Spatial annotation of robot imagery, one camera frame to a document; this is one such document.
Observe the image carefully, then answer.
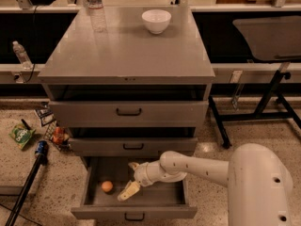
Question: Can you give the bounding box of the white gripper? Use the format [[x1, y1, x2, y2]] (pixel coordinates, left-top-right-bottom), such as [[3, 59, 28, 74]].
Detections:
[[118, 161, 165, 202]]

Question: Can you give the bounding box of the orange fruit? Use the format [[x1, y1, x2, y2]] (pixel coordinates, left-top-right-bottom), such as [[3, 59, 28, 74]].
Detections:
[[101, 181, 114, 193]]

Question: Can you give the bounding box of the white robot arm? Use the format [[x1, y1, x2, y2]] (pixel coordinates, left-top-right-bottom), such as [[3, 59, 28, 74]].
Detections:
[[118, 143, 293, 226]]

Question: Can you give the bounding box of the grey bottom drawer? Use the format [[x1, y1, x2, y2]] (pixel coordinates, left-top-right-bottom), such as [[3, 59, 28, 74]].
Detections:
[[71, 157, 197, 221]]

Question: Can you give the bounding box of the grey drawer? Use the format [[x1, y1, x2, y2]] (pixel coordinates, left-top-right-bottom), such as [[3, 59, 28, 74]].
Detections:
[[49, 101, 208, 128], [71, 157, 197, 221], [69, 137, 198, 157]]

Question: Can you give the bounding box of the grey middle drawer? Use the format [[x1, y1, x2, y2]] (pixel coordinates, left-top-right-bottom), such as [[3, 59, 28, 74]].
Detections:
[[69, 137, 198, 157]]

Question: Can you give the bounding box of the grey top drawer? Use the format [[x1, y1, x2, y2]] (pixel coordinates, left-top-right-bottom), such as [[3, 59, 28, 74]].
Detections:
[[49, 101, 208, 128]]

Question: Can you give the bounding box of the grey drawer cabinet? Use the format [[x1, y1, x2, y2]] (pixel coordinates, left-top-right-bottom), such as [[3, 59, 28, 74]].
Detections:
[[37, 5, 216, 162]]

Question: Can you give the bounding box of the black pole with blue clamp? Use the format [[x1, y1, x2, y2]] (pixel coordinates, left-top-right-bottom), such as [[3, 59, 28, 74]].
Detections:
[[5, 140, 49, 226]]

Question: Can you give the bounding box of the dark snack packet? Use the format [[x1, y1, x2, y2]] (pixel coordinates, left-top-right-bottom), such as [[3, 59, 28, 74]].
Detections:
[[35, 102, 55, 127]]

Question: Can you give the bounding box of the green snack bag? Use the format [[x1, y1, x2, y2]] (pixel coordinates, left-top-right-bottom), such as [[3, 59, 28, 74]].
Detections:
[[9, 123, 36, 150]]

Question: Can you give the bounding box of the white ceramic bowl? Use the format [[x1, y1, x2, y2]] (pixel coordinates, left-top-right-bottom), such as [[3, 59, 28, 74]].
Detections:
[[142, 9, 171, 34]]

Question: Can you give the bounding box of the clear water bottle on ledge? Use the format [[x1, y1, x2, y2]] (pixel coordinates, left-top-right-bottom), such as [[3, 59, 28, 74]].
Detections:
[[12, 40, 33, 70]]

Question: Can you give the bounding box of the clear water bottle on cabinet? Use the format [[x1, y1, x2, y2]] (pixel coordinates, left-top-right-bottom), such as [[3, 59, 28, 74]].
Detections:
[[87, 0, 106, 32]]

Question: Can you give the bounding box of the grey tray table top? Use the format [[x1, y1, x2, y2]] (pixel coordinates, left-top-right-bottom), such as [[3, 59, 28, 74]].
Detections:
[[232, 15, 301, 62]]

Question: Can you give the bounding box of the wire basket with items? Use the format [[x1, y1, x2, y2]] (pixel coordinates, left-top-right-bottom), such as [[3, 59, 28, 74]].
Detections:
[[44, 121, 71, 152]]

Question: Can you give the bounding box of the black table stand frame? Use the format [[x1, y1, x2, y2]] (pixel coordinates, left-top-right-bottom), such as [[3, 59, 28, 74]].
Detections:
[[209, 71, 301, 149]]

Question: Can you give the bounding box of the black cable on ledge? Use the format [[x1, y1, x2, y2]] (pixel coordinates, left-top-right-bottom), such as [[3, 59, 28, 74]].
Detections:
[[22, 5, 40, 84]]

